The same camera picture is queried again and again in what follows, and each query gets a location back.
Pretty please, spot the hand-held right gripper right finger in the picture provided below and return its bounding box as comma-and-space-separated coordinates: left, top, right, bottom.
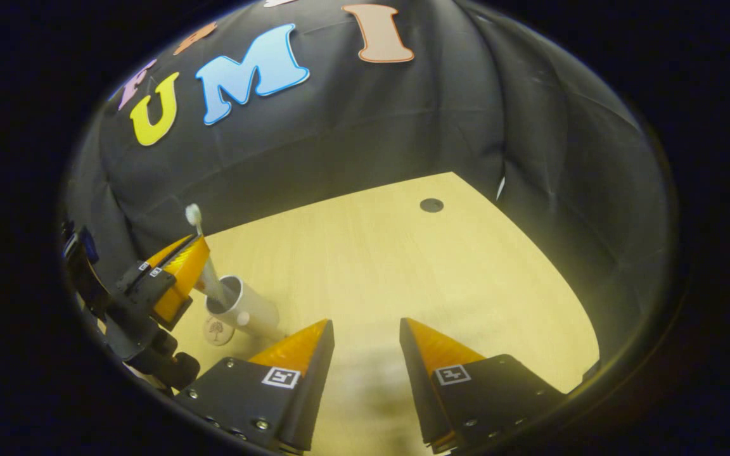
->
400, 317, 568, 454

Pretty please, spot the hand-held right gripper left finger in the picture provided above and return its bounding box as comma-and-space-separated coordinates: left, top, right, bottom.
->
175, 319, 335, 453

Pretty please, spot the pale green toothbrush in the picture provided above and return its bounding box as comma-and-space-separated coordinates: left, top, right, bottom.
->
185, 203, 227, 306

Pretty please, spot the round wooden coaster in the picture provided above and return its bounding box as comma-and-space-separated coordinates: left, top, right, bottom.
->
203, 316, 236, 346

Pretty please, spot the white cup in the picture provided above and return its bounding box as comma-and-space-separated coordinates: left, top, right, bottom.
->
205, 275, 282, 338

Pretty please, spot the wooden desktop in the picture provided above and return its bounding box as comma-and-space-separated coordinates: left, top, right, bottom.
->
169, 171, 600, 456

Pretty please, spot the black backdrop cloth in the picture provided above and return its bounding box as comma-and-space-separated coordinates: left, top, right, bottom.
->
64, 0, 679, 381

